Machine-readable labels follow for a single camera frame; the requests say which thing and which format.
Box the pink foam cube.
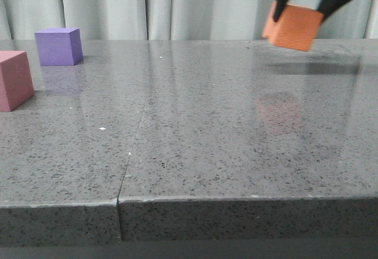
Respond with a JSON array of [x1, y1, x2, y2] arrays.
[[1, 51, 34, 112]]

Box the orange foam cube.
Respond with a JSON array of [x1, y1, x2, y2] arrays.
[[262, 1, 324, 51]]

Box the purple foam cube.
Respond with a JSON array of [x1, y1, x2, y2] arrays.
[[35, 28, 83, 66]]

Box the grey-green curtain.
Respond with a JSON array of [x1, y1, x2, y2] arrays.
[[0, 0, 378, 41]]

